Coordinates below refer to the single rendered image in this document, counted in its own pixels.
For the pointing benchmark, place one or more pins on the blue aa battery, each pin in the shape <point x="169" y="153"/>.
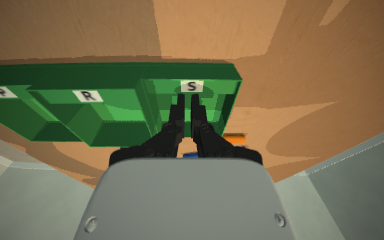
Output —
<point x="190" y="155"/>

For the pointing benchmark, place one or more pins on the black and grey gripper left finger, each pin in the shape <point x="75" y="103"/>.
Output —
<point x="162" y="145"/>

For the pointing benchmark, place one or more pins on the green rack of bins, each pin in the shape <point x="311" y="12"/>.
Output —
<point x="114" y="89"/>

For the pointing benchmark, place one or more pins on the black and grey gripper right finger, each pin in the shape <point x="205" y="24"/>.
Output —
<point x="209" y="143"/>

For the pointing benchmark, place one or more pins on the orange battery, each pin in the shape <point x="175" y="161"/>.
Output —
<point x="234" y="138"/>

